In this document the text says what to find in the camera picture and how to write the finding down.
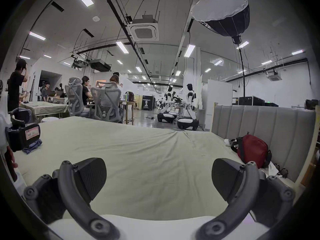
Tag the black sunglasses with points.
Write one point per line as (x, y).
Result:
(282, 170)

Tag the wooden table with bottles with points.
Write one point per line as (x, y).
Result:
(128, 104)

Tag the black equipment case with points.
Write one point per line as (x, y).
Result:
(251, 101)

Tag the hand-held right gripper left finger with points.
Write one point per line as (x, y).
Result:
(82, 209)

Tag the bed with pale green sheet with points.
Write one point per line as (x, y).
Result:
(150, 154)

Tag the small white object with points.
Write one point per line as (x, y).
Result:
(228, 142)

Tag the person's left hand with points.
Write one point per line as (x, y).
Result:
(11, 164)

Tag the dark blue garment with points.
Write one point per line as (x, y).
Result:
(31, 146)

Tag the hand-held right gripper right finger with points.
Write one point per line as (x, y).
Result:
(240, 204)

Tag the black softbox lamp on stand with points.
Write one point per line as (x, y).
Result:
(225, 11)

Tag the white humanoid robot on base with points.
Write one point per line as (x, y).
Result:
(188, 109)
(168, 106)

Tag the grey mesh office chair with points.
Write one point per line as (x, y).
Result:
(75, 96)
(107, 101)

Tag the table under beige sheet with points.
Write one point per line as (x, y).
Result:
(45, 107)

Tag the grey padded headboard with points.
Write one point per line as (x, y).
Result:
(272, 126)

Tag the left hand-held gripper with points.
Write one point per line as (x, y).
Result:
(21, 136)

